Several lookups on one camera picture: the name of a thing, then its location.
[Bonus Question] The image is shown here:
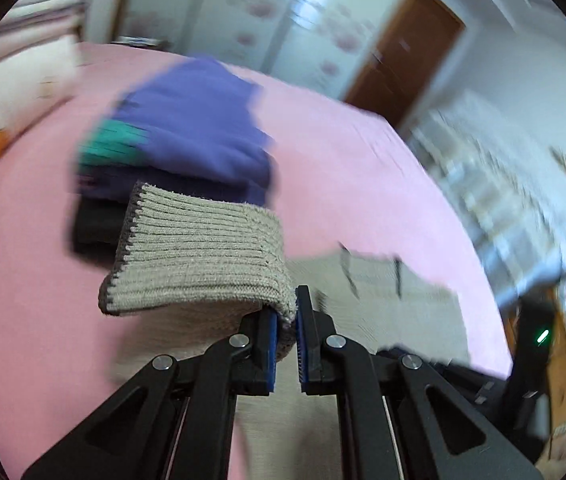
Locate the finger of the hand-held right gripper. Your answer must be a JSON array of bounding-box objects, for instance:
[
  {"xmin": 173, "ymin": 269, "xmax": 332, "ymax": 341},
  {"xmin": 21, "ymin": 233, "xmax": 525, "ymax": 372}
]
[{"xmin": 377, "ymin": 345, "xmax": 488, "ymax": 402}]

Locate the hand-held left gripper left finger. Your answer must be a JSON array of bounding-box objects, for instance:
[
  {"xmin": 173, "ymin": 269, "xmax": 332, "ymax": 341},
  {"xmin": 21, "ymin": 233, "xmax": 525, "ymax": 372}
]
[{"xmin": 20, "ymin": 307, "xmax": 279, "ymax": 480}]

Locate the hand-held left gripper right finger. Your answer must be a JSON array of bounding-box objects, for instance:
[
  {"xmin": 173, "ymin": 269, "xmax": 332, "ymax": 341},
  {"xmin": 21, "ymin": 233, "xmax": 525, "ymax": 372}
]
[{"xmin": 295, "ymin": 285, "xmax": 546, "ymax": 480}]

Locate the beige knit sweater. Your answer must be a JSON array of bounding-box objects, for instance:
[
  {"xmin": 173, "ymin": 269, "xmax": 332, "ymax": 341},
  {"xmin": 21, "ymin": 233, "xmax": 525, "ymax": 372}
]
[{"xmin": 98, "ymin": 181, "xmax": 476, "ymax": 480}]

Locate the pink bed blanket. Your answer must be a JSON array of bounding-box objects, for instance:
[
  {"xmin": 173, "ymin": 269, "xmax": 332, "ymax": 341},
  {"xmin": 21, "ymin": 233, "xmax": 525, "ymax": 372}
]
[{"xmin": 0, "ymin": 42, "xmax": 514, "ymax": 480}]

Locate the black garment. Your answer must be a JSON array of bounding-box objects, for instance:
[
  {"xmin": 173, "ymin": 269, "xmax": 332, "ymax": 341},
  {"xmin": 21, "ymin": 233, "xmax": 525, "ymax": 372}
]
[{"xmin": 70, "ymin": 195, "xmax": 130, "ymax": 261}]

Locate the purple garment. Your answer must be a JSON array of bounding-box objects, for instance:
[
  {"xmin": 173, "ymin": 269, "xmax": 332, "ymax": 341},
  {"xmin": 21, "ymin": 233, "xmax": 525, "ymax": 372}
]
[{"xmin": 76, "ymin": 56, "xmax": 279, "ymax": 208}]

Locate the teal garment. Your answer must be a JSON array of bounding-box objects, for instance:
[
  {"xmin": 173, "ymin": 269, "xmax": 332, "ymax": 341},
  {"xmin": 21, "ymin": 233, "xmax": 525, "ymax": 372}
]
[{"xmin": 79, "ymin": 120, "xmax": 151, "ymax": 166}]

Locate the brown wooden door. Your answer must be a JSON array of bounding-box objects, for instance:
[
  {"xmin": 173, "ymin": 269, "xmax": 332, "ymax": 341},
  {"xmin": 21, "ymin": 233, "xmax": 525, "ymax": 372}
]
[{"xmin": 345, "ymin": 0, "xmax": 466, "ymax": 128}]

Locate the floral wardrobe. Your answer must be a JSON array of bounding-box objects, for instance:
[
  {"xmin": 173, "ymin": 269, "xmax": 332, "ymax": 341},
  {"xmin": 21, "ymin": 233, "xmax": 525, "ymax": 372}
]
[{"xmin": 83, "ymin": 0, "xmax": 428, "ymax": 106}]

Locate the white pillow with orange print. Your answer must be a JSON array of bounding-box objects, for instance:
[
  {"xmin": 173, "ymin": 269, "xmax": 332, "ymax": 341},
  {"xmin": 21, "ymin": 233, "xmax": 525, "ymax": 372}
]
[{"xmin": 0, "ymin": 35, "xmax": 84, "ymax": 206}]

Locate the folded striped quilt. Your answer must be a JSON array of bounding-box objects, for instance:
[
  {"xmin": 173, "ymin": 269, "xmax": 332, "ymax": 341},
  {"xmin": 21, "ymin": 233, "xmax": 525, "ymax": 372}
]
[{"xmin": 0, "ymin": 0, "xmax": 89, "ymax": 36}]

